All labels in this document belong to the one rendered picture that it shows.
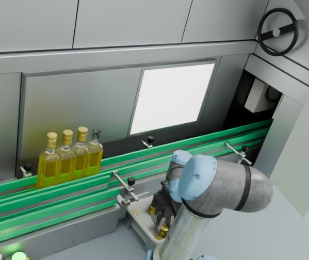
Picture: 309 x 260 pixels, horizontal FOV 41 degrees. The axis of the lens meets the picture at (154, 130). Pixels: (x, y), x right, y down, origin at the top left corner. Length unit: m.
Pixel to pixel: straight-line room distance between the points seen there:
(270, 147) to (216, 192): 1.15
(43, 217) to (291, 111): 1.20
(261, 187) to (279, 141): 1.06
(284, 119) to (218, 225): 0.59
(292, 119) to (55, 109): 1.08
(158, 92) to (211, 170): 0.84
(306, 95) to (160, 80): 0.66
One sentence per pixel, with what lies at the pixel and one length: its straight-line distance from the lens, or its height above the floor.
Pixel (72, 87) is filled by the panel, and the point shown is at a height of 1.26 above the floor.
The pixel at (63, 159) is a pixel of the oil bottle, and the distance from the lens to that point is 1.48.
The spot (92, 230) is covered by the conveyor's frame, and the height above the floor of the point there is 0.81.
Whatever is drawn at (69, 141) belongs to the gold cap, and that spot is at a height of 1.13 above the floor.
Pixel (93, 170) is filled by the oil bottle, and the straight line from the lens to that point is 1.59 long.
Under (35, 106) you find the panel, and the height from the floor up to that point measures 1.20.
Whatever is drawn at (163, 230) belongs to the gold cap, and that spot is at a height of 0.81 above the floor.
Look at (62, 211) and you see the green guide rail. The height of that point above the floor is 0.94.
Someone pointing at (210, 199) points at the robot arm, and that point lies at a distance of 1.02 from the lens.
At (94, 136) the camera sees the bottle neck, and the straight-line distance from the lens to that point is 1.52.
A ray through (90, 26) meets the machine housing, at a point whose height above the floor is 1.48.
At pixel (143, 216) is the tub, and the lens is 1.76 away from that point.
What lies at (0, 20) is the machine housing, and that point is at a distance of 1.35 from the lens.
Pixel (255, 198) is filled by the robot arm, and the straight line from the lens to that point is 1.03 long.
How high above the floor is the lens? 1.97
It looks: 31 degrees down
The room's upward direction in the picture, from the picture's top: 15 degrees clockwise
